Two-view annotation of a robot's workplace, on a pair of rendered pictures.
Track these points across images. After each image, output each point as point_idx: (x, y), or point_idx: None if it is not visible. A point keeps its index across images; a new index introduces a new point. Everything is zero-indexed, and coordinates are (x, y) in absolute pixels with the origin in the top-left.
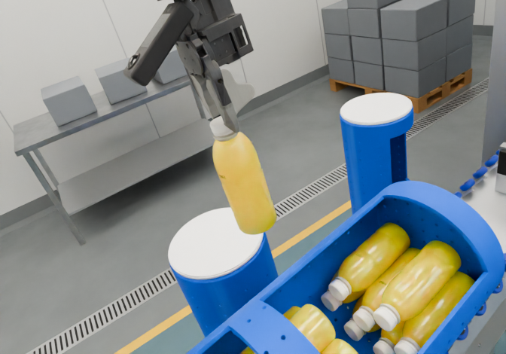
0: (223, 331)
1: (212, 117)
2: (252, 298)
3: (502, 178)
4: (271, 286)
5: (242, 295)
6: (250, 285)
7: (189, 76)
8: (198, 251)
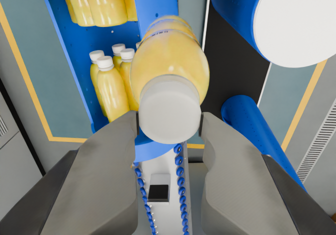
0: None
1: (204, 117)
2: None
3: (166, 182)
4: (142, 6)
5: (245, 0)
6: (244, 13)
7: (324, 232)
8: None
